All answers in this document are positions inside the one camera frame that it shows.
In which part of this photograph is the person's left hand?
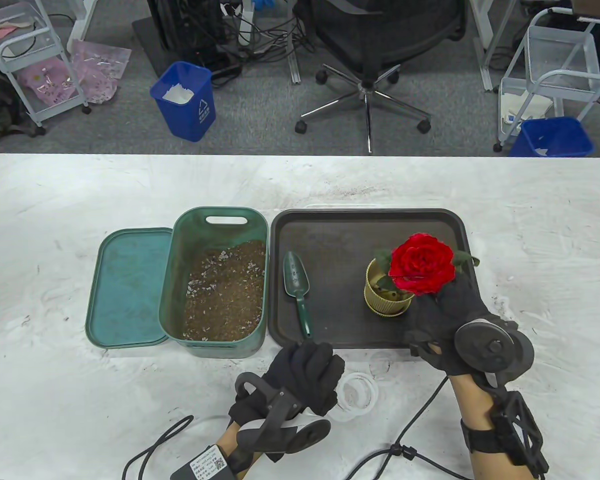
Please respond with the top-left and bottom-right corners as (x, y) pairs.
(228, 341), (346, 432)

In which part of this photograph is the person's right hand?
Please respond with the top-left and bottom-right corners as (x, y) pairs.
(404, 272), (501, 376)

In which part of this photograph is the yellow ribbed flower pot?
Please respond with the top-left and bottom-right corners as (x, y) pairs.
(364, 257), (416, 317)

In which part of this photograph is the red artificial rose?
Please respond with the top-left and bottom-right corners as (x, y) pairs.
(372, 232), (481, 298)

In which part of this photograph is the green garden trowel scoop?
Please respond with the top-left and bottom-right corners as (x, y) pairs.
(283, 251), (314, 342)

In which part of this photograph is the brown potting mix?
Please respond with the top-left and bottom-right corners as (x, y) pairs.
(182, 239), (267, 342)

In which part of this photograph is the teal plastic bin lid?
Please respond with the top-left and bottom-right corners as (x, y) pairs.
(85, 227), (174, 349)

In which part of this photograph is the person's right forearm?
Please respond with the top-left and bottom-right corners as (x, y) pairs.
(450, 372), (523, 480)

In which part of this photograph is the dark grey right controller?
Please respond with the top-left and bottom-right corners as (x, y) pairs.
(454, 320), (536, 388)

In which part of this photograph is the grey and white left controller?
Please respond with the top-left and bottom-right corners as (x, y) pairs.
(235, 372), (332, 463)

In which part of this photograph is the clear round plastic piece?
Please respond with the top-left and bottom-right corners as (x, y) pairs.
(367, 350), (396, 378)

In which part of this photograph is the dark brown plastic tray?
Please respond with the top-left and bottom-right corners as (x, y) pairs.
(267, 208), (481, 350)

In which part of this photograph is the black labelled wrist box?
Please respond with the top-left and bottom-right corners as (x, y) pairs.
(170, 444), (237, 480)

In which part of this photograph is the green plastic storage bin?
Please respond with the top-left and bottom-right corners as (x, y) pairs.
(158, 206), (271, 359)

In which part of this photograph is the plain blue waste bin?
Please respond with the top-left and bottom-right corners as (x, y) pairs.
(509, 116), (595, 158)

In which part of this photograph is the white box in cart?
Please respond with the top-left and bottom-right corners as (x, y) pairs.
(500, 90), (555, 126)

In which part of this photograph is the white desk leg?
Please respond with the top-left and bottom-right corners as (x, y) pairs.
(67, 0), (111, 53)
(470, 0), (513, 92)

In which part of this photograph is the blue bin with white symbol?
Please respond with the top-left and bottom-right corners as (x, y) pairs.
(149, 61), (217, 143)

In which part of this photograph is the white rolling cart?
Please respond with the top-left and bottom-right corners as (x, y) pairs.
(0, 0), (92, 137)
(493, 7), (600, 153)

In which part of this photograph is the black office chair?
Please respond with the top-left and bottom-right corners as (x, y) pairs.
(294, 0), (468, 155)

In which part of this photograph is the white power strip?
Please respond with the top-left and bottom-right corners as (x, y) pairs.
(220, 0), (256, 47)

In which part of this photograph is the black floor mat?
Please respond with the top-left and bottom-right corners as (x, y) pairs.
(131, 17), (181, 78)

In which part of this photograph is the pink plastic bag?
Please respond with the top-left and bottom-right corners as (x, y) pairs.
(17, 56), (78, 106)
(69, 40), (132, 105)

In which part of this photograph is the black computer tower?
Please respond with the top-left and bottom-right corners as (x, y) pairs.
(147, 0), (228, 66)

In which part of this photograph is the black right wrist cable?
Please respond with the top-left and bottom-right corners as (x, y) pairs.
(347, 375), (473, 480)

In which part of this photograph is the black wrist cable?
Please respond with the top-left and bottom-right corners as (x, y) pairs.
(347, 375), (473, 480)
(122, 415), (196, 480)

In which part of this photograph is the black right wrist strap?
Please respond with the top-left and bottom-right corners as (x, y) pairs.
(461, 419), (502, 455)

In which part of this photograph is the black lattice wrist mount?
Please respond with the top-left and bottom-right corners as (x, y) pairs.
(495, 390), (551, 480)

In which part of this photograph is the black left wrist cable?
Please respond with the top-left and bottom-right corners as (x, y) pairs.
(122, 415), (196, 480)

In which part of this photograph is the aluminium rail piece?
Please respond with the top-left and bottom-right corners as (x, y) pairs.
(286, 47), (304, 85)

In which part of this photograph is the tangle of black cables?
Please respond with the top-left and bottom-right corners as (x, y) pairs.
(180, 0), (316, 86)

